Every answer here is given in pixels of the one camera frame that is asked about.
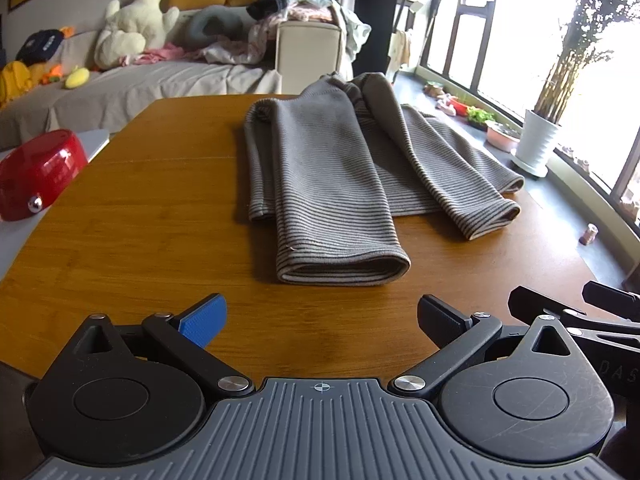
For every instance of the orange toy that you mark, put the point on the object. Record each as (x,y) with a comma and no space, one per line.
(51,76)

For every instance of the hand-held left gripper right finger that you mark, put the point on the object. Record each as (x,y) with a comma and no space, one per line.
(442,320)

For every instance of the pink figurine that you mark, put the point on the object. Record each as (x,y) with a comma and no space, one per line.
(443,105)

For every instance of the grey neck pillow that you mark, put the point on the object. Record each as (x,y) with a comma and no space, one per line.
(200,27)

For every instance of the white hanging cloth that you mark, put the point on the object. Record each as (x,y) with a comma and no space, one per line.
(400,49)

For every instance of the white plush duck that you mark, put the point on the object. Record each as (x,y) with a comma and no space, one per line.
(135,20)

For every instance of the yellow plush toy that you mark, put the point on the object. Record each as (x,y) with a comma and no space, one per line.
(15,80)

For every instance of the grey covered sofa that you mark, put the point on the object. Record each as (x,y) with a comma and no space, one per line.
(150,85)

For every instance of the pink cloth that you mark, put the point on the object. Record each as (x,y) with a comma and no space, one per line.
(160,54)

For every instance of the red rounded appliance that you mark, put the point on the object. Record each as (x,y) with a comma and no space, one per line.
(40,175)

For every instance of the small copper cup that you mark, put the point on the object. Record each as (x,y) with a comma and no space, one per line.
(590,234)

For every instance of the dark window frame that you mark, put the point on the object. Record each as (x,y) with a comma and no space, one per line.
(483,60)

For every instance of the pink bowl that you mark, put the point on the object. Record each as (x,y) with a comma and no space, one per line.
(502,136)

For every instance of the navy plush toy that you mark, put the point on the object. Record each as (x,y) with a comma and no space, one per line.
(42,46)

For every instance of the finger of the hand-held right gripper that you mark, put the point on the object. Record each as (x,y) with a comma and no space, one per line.
(612,297)
(540,302)

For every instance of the yellow-green toy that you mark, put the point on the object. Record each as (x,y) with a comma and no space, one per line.
(76,78)

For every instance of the small green plant tray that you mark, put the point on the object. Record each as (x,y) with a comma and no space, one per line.
(480,117)

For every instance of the pile of mixed clothes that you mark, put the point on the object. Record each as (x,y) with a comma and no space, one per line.
(300,7)

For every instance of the white ribbed plant pot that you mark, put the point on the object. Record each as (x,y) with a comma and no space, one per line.
(535,140)

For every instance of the tall green houseplant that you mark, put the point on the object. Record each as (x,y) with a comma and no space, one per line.
(567,60)

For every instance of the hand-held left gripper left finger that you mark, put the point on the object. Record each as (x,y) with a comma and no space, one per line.
(205,322)

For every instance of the small brown planter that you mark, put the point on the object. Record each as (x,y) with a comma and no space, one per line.
(433,88)

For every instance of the grey striped sweater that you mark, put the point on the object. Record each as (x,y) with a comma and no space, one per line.
(325,170)

